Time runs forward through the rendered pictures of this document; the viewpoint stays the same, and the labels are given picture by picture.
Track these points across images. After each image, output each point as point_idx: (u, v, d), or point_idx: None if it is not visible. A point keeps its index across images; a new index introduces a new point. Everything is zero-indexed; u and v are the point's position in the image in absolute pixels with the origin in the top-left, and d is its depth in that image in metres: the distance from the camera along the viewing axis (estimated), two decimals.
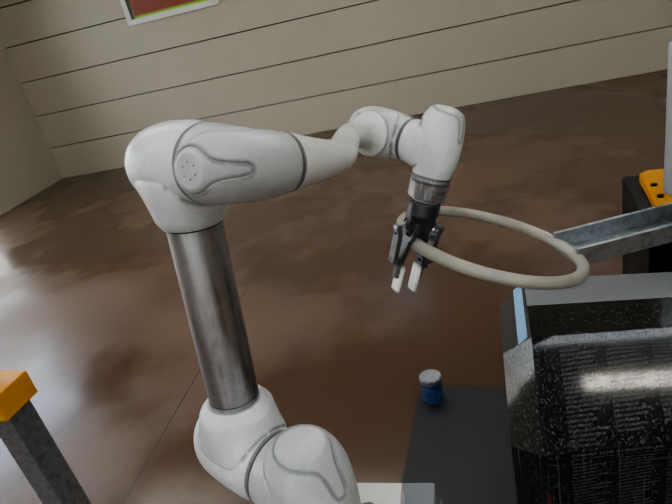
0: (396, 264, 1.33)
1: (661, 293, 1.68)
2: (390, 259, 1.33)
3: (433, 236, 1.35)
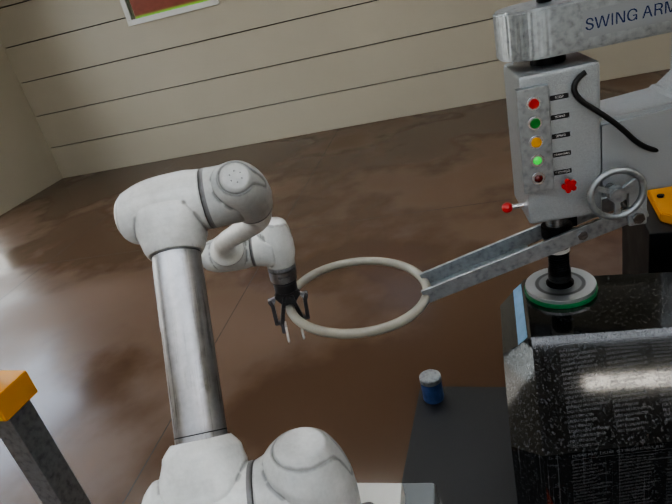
0: (279, 324, 1.87)
1: (661, 293, 1.68)
2: (274, 321, 1.87)
3: (303, 300, 1.85)
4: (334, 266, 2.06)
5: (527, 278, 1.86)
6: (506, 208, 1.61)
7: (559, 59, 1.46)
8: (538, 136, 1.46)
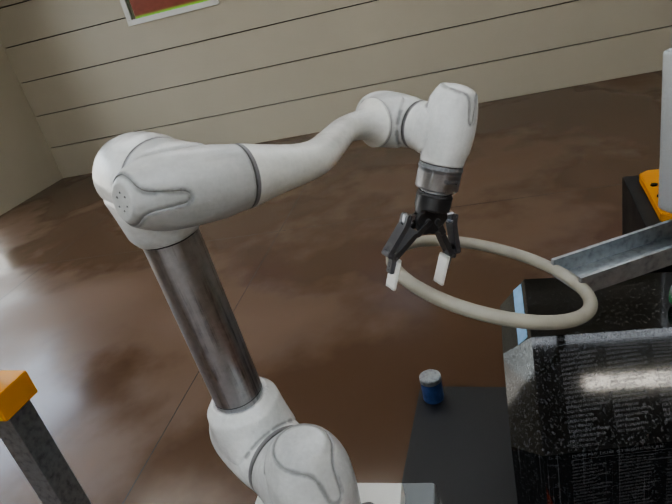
0: (391, 257, 1.15)
1: (661, 293, 1.68)
2: (384, 252, 1.15)
3: (450, 226, 1.21)
4: (420, 241, 1.47)
5: None
6: None
7: None
8: None
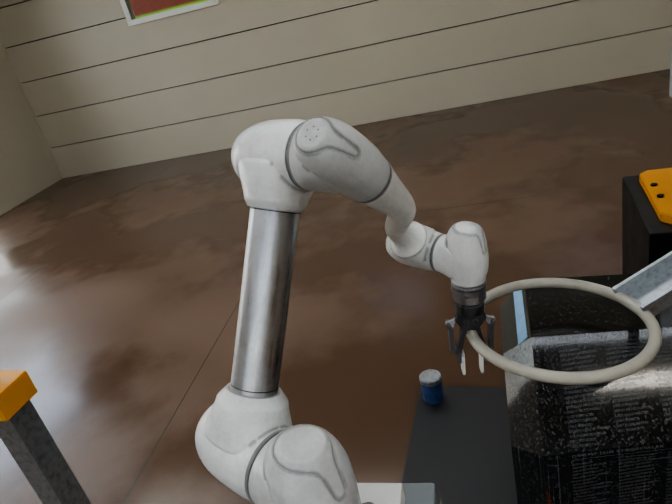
0: (455, 352, 1.55)
1: None
2: (450, 348, 1.55)
3: (488, 326, 1.51)
4: (490, 297, 1.66)
5: None
6: None
7: None
8: None
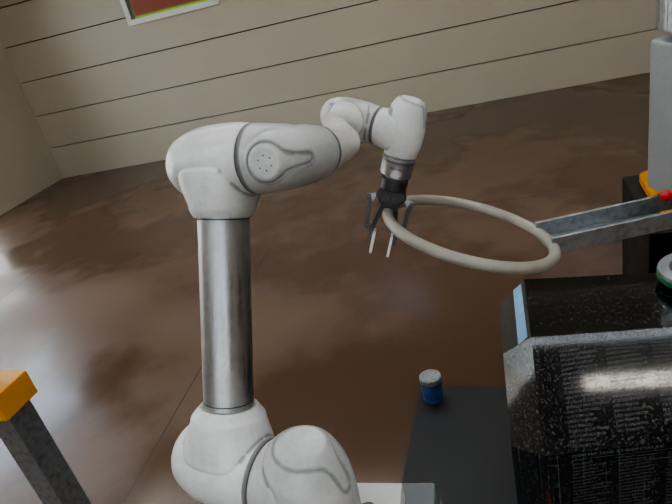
0: (368, 227, 1.59)
1: (661, 293, 1.68)
2: (364, 222, 1.60)
3: (405, 211, 1.56)
4: (422, 199, 1.71)
5: (663, 274, 1.67)
6: (668, 196, 1.46)
7: None
8: None
